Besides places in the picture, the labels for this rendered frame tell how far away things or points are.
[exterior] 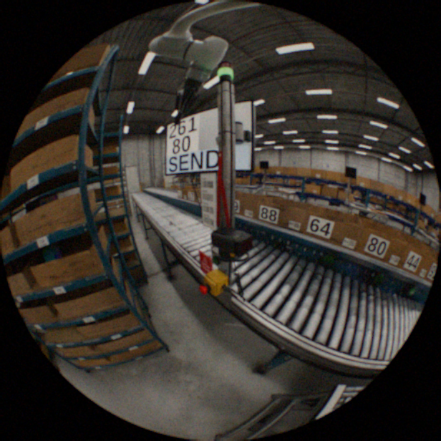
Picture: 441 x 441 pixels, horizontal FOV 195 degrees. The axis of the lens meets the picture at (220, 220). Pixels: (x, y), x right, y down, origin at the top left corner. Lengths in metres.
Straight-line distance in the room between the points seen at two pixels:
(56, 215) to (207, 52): 0.75
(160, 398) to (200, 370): 0.44
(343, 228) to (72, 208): 1.25
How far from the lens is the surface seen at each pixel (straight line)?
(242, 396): 1.25
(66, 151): 0.56
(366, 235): 0.93
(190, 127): 0.67
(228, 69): 0.53
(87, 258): 0.58
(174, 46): 0.61
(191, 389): 1.26
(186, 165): 0.64
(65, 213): 0.56
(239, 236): 0.33
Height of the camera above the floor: 1.24
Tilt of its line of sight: 20 degrees down
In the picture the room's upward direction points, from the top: 1 degrees counter-clockwise
